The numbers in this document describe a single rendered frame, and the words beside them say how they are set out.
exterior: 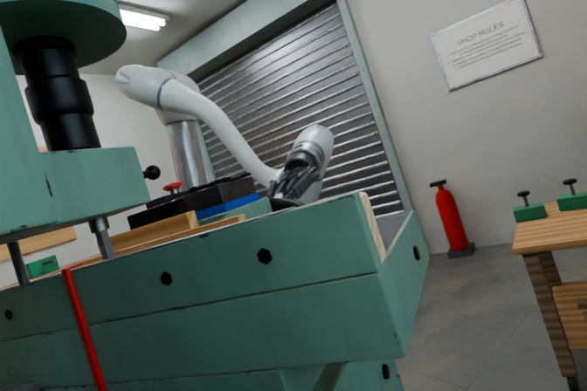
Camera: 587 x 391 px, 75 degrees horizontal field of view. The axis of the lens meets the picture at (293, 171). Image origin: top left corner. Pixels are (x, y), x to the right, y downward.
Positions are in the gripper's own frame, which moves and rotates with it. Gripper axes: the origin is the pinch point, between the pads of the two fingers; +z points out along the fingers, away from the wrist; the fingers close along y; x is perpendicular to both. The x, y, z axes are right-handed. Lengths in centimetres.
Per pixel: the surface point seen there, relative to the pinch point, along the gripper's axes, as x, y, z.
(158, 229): -15.4, 2.4, 31.3
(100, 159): -26.2, 4.3, 34.4
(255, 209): -8.9, 7.5, 18.3
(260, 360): -8, 20, 45
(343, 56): 5, -37, -280
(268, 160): 70, -147, -273
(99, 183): -24.2, 4.3, 36.2
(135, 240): -15.0, -1.7, 31.5
